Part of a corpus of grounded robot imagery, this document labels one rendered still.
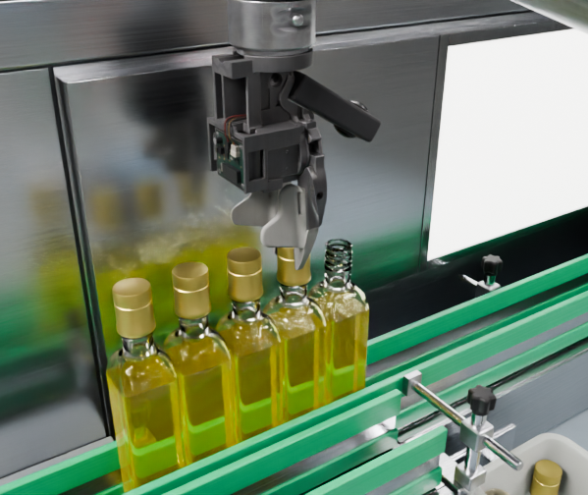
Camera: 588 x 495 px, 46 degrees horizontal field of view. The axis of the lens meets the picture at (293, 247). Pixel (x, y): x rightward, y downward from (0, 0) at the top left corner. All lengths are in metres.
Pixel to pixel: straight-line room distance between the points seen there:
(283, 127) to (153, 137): 0.16
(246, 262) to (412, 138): 0.36
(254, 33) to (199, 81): 0.16
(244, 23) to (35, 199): 0.29
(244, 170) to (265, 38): 0.11
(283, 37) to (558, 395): 0.72
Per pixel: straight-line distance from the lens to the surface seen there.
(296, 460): 0.76
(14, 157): 0.72
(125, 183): 0.72
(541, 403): 1.08
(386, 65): 0.87
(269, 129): 0.61
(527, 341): 1.01
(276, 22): 0.58
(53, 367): 0.83
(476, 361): 0.93
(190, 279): 0.63
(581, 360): 1.11
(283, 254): 0.69
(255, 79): 0.60
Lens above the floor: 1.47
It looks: 27 degrees down
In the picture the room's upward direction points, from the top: straight up
